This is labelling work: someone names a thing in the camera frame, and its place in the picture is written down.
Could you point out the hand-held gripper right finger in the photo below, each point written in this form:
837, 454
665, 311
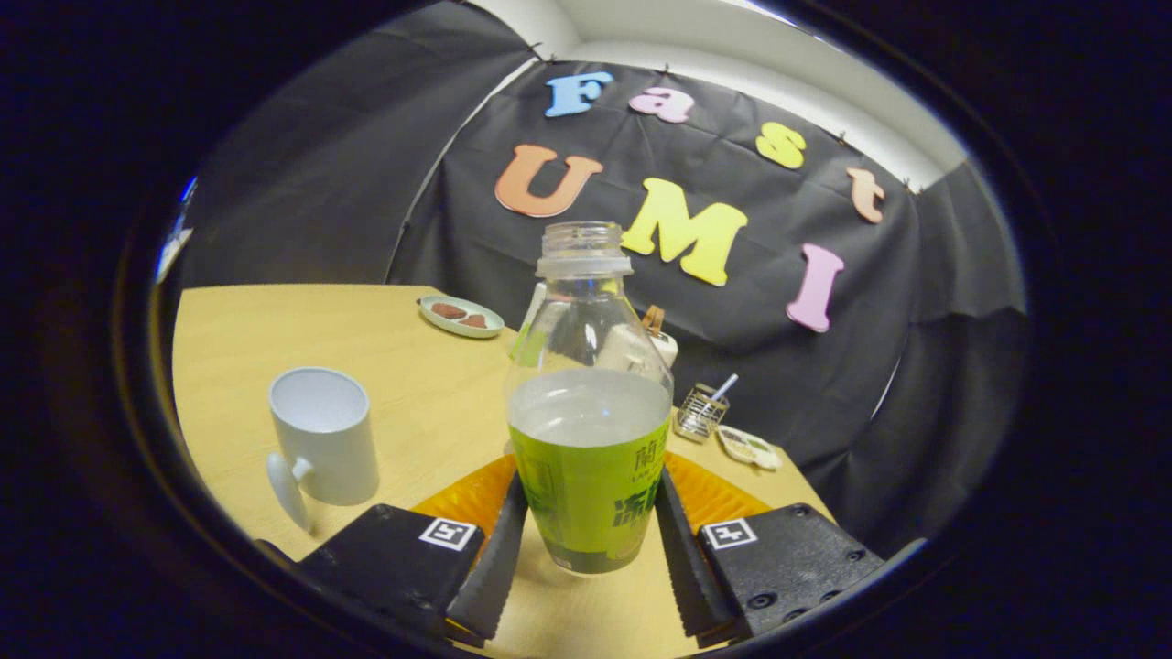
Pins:
682, 567

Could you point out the brown bread slice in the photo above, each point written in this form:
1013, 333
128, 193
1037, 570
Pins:
654, 318

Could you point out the white toaster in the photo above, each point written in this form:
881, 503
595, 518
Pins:
666, 348

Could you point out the pale green plate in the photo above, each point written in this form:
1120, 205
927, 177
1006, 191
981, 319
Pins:
490, 322

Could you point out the pale straw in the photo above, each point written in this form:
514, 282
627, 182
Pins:
723, 388

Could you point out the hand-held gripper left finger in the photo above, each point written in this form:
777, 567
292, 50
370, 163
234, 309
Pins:
490, 577

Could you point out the brown food piece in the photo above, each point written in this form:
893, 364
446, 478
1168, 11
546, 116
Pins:
473, 321
449, 310

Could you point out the white divided dish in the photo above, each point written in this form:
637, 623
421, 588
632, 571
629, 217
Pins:
746, 448

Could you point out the green label juice bottle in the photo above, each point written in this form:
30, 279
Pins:
586, 494

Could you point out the wooden table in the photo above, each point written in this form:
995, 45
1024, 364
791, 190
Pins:
412, 348

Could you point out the white cup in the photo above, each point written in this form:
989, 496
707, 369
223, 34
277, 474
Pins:
325, 439

